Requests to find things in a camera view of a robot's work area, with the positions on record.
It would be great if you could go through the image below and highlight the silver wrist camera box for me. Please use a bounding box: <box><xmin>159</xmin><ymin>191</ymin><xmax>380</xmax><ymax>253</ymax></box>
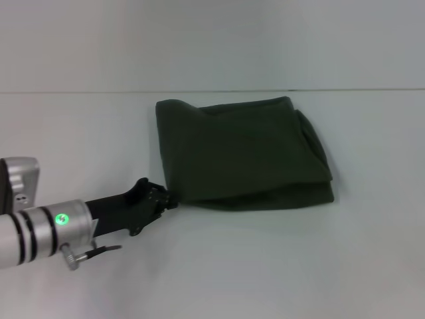
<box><xmin>0</xmin><ymin>156</ymin><xmax>42</xmax><ymax>214</ymax></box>

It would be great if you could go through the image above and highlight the dark green shirt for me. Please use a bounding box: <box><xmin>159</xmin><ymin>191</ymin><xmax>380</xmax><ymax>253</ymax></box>
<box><xmin>155</xmin><ymin>96</ymin><xmax>335</xmax><ymax>211</ymax></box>

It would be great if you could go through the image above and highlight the silver knurled cable plug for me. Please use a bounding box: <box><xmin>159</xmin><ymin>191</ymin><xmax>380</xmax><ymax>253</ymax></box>
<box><xmin>60</xmin><ymin>242</ymin><xmax>83</xmax><ymax>272</ymax></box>

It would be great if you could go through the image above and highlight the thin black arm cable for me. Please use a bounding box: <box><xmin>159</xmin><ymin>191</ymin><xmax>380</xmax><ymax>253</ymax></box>
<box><xmin>77</xmin><ymin>243</ymin><xmax>124</xmax><ymax>263</ymax></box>

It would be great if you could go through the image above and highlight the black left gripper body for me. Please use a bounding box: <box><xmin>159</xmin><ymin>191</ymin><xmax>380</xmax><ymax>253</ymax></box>
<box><xmin>84</xmin><ymin>177</ymin><xmax>169</xmax><ymax>239</ymax></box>

